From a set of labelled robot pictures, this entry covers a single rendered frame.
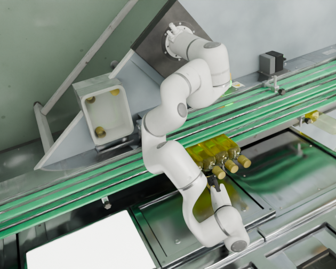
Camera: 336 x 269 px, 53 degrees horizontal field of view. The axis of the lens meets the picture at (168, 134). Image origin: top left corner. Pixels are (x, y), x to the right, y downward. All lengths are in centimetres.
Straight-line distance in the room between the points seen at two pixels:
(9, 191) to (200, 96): 82
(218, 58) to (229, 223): 51
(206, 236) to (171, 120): 35
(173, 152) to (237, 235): 31
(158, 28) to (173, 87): 45
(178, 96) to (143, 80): 53
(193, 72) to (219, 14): 56
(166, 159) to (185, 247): 42
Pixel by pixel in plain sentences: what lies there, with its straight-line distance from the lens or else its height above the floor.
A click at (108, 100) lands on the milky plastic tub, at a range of 140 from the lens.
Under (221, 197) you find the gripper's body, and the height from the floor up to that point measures 131.
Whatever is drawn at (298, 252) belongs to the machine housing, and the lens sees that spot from 128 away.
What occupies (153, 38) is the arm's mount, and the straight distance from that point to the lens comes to 134.
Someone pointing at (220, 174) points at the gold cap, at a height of 116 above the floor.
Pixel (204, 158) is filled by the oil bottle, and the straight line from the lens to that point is 134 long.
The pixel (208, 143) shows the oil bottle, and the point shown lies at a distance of 142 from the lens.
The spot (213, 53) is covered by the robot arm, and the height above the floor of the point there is 112.
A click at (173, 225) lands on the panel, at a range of 130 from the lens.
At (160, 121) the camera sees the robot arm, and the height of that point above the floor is 125.
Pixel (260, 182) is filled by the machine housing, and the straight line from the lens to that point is 150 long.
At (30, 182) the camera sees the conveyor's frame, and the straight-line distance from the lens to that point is 143.
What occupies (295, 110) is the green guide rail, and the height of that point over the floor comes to 91.
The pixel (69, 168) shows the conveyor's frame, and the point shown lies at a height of 84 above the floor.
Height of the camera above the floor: 203
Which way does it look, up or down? 53 degrees down
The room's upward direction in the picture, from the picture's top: 136 degrees clockwise
